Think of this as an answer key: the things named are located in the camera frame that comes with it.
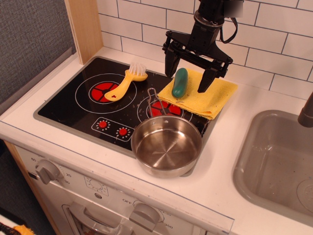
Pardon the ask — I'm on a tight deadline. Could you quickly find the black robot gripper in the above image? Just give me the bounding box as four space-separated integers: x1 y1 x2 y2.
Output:
162 20 233 93

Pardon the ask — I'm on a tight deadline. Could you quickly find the stainless steel pot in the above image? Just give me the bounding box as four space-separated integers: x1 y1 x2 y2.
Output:
131 87 203 179

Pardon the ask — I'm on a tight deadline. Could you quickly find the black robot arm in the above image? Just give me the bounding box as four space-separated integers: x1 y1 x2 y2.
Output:
163 0 243 93

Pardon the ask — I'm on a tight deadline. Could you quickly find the green toy pickle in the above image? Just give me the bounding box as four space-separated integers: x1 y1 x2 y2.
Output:
172 68 188 98

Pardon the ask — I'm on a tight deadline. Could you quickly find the yellow folded cloth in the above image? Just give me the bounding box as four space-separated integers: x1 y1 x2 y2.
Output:
158 69 238 120

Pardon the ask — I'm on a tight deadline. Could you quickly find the yellow dish brush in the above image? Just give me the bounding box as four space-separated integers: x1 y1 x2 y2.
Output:
104 63 148 102

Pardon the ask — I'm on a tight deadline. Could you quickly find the right red stove knob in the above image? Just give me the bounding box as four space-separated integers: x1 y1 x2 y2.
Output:
118 128 128 136

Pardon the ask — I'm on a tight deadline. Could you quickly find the red stove knob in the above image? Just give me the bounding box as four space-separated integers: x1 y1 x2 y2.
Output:
118 128 128 136
98 120 108 129

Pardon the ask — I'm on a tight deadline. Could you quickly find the left red stove knob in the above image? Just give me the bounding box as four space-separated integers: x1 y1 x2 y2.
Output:
98 120 108 129

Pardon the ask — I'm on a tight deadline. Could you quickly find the black toy stovetop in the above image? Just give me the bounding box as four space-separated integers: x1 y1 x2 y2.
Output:
34 57 215 158

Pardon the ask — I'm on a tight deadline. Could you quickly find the grey faucet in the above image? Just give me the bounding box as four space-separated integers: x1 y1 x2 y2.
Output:
297 93 313 128

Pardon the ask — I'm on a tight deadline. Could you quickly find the grey sink basin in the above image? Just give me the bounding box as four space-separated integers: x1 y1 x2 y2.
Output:
233 110 313 226

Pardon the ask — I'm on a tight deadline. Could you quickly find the grey oven knob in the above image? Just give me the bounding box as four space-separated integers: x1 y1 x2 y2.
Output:
129 203 160 232

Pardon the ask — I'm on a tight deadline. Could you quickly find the grey timer knob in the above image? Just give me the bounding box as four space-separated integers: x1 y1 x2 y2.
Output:
35 160 60 185

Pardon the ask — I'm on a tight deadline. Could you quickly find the white toy oven front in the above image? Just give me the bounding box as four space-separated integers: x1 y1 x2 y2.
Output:
16 147 234 235

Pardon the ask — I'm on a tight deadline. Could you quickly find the orange object bottom corner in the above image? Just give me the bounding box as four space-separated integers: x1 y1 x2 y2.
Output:
0 223 35 235

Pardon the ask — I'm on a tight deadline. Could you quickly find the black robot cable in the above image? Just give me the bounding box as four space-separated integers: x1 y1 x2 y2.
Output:
219 16 239 45

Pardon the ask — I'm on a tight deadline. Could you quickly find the wooden side post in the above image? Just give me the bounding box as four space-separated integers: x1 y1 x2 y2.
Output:
64 0 103 65

